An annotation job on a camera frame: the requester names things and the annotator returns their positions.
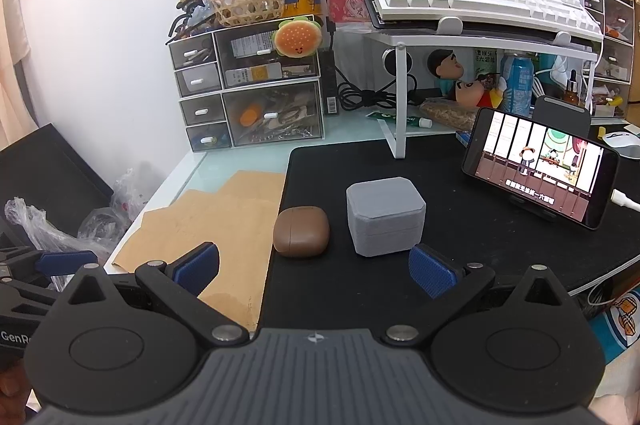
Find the black smartphone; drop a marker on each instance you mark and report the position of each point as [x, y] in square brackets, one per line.
[540, 165]

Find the amber dropper bottle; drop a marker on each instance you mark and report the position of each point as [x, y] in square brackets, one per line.
[572, 94]

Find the cartoon boy figure red shirt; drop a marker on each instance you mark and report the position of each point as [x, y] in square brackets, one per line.
[475, 92]

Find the white laptop stand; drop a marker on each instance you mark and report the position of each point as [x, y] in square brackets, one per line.
[397, 105]

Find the brown paper sheet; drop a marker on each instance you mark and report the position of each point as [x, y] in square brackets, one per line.
[200, 215]

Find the blue cartoon bag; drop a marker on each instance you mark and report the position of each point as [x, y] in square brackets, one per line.
[622, 320]

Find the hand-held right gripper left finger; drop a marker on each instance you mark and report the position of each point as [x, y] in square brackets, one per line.
[197, 267]

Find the white printed leaflet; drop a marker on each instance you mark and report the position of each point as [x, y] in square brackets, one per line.
[250, 45]

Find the white yellow medicine box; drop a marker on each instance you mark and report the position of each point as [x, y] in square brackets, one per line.
[250, 75]

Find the small clear drawer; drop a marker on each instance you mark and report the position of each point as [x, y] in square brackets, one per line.
[207, 139]
[190, 54]
[202, 111]
[197, 81]

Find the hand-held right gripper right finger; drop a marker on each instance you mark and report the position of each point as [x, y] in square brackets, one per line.
[430, 272]

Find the dark flat box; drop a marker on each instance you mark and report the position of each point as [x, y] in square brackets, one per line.
[45, 165]

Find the blue drink can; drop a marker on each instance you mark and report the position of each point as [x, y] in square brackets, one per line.
[517, 80]

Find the beige curtain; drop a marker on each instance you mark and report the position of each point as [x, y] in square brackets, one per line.
[10, 55]

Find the red packet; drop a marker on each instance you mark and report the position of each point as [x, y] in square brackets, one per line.
[345, 2]

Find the burger plush toy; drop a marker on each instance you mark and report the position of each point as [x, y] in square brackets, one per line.
[297, 39]

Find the small blue box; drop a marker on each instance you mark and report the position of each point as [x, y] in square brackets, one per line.
[464, 138]

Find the clear snack bag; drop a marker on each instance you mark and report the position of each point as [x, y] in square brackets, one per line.
[450, 114]

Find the white clear drawer organizer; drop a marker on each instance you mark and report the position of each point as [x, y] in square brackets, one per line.
[223, 120]
[218, 60]

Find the white mouse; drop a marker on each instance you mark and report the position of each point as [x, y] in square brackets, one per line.
[620, 139]

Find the large clear drawer with leaflet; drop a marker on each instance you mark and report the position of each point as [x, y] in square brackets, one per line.
[295, 72]

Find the blue orange sunscreen bottle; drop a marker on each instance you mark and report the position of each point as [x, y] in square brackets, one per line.
[250, 115]

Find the black hair claw clips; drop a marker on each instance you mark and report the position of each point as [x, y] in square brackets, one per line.
[187, 12]

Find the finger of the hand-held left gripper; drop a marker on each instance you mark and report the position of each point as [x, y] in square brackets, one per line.
[65, 262]

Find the grey box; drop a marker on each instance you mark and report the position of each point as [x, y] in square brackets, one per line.
[385, 215]

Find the black desk mat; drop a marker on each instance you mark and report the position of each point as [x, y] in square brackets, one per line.
[450, 205]

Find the black power adapter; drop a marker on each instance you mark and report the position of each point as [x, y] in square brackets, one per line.
[330, 90]

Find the clear plastic bag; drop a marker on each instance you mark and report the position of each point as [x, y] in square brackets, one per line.
[50, 225]

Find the brown earbud case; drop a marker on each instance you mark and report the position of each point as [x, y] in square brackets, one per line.
[300, 232]

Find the tall white drawer organizer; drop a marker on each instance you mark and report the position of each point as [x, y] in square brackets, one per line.
[617, 20]

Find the green white ointment tube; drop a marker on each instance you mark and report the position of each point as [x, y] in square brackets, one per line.
[400, 119]

